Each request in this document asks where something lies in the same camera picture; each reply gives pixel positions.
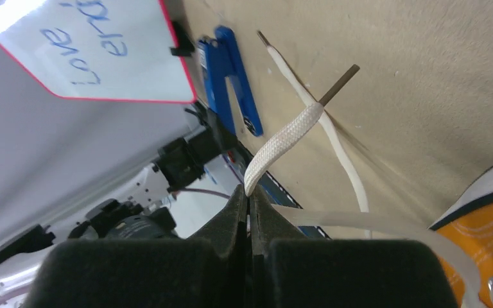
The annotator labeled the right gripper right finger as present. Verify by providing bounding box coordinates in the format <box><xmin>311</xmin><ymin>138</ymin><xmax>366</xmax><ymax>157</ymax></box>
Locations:
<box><xmin>248</xmin><ymin>187</ymin><xmax>457</xmax><ymax>307</ymax></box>

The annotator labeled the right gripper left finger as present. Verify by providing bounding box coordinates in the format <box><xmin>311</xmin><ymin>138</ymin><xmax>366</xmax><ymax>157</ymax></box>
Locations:
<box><xmin>23</xmin><ymin>185</ymin><xmax>247</xmax><ymax>308</ymax></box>

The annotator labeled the white shoelace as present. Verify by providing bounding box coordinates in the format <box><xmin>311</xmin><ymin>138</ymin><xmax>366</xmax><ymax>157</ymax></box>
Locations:
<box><xmin>244</xmin><ymin>31</ymin><xmax>484</xmax><ymax>307</ymax></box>

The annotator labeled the orange canvas sneaker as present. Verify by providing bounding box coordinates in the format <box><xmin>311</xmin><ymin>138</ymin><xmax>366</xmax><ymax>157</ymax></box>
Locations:
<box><xmin>430</xmin><ymin>166</ymin><xmax>493</xmax><ymax>307</ymax></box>

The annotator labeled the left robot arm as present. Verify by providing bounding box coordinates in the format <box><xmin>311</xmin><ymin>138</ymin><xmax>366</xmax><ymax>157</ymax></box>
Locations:
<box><xmin>0</xmin><ymin>126</ymin><xmax>238</xmax><ymax>305</ymax></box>

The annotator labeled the blue black stapler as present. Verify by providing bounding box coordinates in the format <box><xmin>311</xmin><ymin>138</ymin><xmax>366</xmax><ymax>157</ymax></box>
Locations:
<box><xmin>197</xmin><ymin>25</ymin><xmax>264</xmax><ymax>137</ymax></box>

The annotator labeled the small black clip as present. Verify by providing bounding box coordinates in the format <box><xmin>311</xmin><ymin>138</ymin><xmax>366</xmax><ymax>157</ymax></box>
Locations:
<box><xmin>169</xmin><ymin>21</ymin><xmax>195</xmax><ymax>58</ymax></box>

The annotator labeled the pink framed whiteboard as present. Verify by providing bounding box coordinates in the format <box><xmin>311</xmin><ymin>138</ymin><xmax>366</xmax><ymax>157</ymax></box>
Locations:
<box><xmin>0</xmin><ymin>1</ymin><xmax>196</xmax><ymax>104</ymax></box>

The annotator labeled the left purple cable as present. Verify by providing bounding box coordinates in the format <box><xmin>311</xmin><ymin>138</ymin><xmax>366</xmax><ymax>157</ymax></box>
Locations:
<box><xmin>178</xmin><ymin>187</ymin><xmax>231</xmax><ymax>201</ymax></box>

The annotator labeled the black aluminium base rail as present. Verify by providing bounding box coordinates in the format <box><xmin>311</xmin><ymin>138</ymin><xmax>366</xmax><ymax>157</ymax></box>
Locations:
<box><xmin>222</xmin><ymin>144</ymin><xmax>330</xmax><ymax>239</ymax></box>

